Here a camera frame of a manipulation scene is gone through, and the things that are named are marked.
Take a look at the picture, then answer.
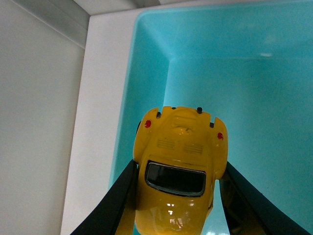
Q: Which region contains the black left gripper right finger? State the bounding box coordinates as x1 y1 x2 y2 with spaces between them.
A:
220 163 309 235

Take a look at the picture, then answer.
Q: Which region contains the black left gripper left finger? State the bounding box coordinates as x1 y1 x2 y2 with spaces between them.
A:
72 160 138 235

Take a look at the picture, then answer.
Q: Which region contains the yellow beetle toy car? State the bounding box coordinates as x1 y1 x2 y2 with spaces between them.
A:
133 106 228 235

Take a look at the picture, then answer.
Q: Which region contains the turquoise plastic bin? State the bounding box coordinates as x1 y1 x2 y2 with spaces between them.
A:
110 0 313 232

